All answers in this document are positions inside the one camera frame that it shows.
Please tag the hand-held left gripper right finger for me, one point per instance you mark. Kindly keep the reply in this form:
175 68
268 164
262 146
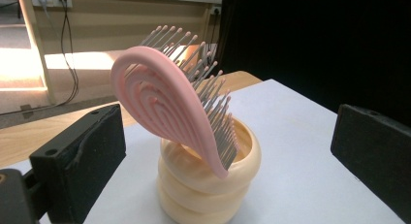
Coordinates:
374 146

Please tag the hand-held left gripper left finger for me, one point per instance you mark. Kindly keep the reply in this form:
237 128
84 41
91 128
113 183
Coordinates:
80 162

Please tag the pink hairbrush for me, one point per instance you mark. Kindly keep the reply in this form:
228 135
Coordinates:
161 101

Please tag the cream ribbed cup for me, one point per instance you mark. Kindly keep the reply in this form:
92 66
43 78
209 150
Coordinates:
200 191

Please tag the white table mat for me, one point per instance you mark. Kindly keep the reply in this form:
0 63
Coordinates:
297 159

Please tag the beige cabinet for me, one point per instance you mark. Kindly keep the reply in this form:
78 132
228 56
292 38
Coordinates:
122 26

